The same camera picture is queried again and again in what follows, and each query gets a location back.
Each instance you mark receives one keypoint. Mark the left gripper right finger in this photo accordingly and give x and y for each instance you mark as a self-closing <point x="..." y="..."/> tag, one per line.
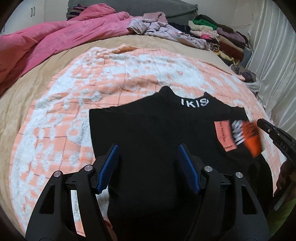
<point x="226" y="207"/>

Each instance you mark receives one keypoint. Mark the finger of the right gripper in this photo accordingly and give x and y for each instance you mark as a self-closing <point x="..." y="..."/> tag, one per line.
<point x="281" y="139"/>

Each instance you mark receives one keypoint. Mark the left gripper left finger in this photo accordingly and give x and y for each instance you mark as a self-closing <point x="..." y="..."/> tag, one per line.
<point x="68" y="209"/>

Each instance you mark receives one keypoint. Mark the black sweater orange cuffs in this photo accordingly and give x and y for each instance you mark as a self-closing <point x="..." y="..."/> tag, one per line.
<point x="149" y="196"/>

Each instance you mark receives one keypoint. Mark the plastic bag of clothes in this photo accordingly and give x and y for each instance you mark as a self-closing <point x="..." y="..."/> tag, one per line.
<point x="250" y="77"/>

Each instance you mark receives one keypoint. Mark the stack of folded clothes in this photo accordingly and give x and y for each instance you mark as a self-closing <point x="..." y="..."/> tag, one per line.
<point x="230" y="46"/>

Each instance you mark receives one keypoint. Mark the right hand thumb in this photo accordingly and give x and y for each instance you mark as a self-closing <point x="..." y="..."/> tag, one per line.
<point x="287" y="172"/>

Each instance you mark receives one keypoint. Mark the left hand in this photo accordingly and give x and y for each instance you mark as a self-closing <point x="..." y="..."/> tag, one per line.
<point x="110" y="230"/>

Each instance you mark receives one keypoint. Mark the green fleece garment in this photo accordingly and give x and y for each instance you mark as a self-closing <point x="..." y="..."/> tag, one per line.
<point x="275" y="219"/>

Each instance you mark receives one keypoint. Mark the orange white plaid blanket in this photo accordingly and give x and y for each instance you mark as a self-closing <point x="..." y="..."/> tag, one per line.
<point x="56" y="132"/>

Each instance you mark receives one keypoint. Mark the white satin curtain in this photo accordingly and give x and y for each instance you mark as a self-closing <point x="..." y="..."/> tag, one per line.
<point x="272" y="39"/>

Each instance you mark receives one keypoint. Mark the grey headboard cushion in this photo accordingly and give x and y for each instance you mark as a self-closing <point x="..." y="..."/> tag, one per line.
<point x="172" y="9"/>

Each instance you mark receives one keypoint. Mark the pink quilt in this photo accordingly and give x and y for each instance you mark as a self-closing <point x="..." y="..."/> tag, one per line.
<point x="25" y="49"/>

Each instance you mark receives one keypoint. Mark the lilac crumpled garment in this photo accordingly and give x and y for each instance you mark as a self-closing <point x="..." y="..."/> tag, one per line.
<point x="156" y="25"/>

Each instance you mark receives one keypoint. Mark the white wardrobe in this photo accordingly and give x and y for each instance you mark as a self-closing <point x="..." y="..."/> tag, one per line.
<point x="29" y="13"/>

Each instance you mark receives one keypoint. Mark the striped dark pillow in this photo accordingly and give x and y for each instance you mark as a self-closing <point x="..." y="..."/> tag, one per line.
<point x="76" y="11"/>

